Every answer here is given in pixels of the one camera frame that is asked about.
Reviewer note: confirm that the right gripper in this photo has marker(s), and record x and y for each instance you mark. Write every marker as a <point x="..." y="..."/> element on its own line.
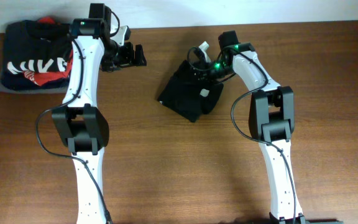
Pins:
<point x="202" y="71"/>

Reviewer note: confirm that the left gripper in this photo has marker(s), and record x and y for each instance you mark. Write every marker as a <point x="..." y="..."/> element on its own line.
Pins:
<point x="127" y="59"/>

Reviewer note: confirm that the black t-shirt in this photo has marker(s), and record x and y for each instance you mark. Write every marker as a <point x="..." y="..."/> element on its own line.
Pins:
<point x="188" y="96"/>

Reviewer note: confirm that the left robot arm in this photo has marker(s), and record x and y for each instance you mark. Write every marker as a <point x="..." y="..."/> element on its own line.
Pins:
<point x="97" y="46"/>

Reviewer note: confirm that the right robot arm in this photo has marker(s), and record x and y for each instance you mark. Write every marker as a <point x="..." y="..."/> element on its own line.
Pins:
<point x="271" y="117"/>

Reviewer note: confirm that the red folded shirt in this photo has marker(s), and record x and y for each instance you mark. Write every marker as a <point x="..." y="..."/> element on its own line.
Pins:
<point x="50" y="74"/>

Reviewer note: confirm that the black Nike folded shirt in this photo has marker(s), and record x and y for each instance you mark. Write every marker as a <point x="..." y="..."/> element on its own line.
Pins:
<point x="16" y="49"/>

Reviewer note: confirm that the navy folded shirt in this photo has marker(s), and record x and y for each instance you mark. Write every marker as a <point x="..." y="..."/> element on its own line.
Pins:
<point x="26" y="84"/>

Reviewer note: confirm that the grey folded shirt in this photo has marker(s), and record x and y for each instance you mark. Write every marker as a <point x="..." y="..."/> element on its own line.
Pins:
<point x="26" y="91"/>

